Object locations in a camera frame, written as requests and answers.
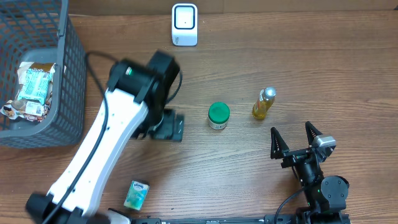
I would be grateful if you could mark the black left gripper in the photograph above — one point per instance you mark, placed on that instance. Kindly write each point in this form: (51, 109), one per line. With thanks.
(172, 130)

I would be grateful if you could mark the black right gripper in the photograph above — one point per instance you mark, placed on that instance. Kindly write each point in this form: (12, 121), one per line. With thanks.
(297, 155)

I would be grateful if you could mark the green lid jar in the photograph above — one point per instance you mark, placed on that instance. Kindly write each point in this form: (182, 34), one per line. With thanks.
(218, 115)

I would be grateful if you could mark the yellow dish soap bottle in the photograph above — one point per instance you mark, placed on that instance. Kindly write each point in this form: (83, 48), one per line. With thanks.
(264, 102)

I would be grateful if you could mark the teal tissue pack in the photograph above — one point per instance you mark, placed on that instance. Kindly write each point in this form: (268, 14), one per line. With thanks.
(136, 195)

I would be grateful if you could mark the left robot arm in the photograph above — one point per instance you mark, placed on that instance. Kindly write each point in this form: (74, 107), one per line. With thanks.
(134, 104)

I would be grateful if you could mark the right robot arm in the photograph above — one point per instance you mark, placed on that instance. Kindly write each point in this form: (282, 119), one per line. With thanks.
(326, 196)

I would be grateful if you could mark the white barcode scanner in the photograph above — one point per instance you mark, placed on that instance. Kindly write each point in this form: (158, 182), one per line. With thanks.
(185, 24)

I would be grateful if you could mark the teal snack packet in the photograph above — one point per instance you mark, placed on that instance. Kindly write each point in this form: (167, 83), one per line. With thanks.
(36, 85)

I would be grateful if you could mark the brown snack wrapper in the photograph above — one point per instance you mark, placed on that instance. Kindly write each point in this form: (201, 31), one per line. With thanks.
(25, 109)

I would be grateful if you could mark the grey plastic mesh basket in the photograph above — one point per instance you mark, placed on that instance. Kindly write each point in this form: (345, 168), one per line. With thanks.
(41, 31)

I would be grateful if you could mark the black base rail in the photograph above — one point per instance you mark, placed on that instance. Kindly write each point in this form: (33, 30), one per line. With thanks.
(217, 221)

